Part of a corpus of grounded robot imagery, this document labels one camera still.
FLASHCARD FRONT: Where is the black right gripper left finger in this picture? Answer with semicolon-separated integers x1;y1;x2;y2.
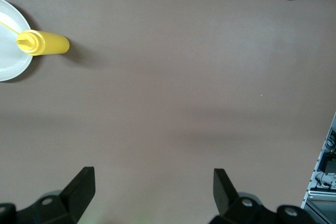
0;166;96;224

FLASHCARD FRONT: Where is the beige round plate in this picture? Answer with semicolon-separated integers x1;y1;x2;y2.
0;0;35;82

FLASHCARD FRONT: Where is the black electronics box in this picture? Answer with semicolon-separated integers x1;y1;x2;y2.
324;152;336;176

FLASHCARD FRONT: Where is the aluminium frame rail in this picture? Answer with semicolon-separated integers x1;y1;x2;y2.
300;111;336;210

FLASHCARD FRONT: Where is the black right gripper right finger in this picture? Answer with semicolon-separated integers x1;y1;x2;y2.
208;167;318;224

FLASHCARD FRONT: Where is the yellow mustard squeeze bottle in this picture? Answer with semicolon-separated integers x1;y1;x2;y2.
0;21;70;57

